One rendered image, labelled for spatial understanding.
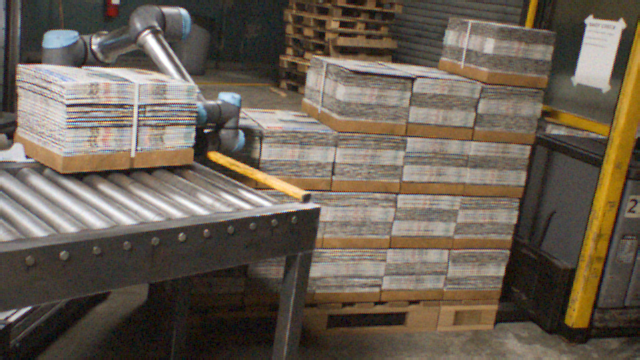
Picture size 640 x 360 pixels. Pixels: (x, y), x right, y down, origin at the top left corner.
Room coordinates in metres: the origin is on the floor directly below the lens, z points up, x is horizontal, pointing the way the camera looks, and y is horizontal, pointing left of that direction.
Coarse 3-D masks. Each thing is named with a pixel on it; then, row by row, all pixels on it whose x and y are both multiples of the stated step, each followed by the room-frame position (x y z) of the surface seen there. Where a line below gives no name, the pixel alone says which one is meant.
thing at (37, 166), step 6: (198, 156) 2.10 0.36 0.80; (204, 156) 2.11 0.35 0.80; (18, 162) 1.76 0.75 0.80; (24, 162) 1.77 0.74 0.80; (30, 162) 1.78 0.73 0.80; (36, 162) 1.79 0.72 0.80; (198, 162) 2.10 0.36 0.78; (204, 162) 2.11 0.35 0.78; (0, 168) 1.69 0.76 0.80; (6, 168) 1.70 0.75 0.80; (12, 168) 1.71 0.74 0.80; (18, 168) 1.72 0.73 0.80; (30, 168) 1.74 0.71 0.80; (36, 168) 1.75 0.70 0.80; (42, 168) 1.76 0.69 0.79; (12, 174) 1.71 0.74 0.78
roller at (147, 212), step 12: (84, 180) 1.74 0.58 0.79; (96, 180) 1.72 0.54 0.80; (108, 192) 1.66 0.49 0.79; (120, 192) 1.65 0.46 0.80; (120, 204) 1.61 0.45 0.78; (132, 204) 1.59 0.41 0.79; (144, 204) 1.58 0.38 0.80; (144, 216) 1.54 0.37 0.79; (156, 216) 1.52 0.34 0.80; (168, 216) 1.52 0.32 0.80
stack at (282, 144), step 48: (288, 144) 2.57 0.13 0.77; (336, 144) 2.64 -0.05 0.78; (384, 144) 2.72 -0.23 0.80; (432, 144) 2.80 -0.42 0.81; (336, 192) 2.66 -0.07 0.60; (384, 192) 2.75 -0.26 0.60; (192, 288) 2.45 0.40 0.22; (240, 288) 2.52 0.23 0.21; (336, 288) 2.68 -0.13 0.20; (384, 288) 2.76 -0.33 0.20; (432, 288) 2.84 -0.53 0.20; (192, 336) 2.46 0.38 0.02; (240, 336) 2.53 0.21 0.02
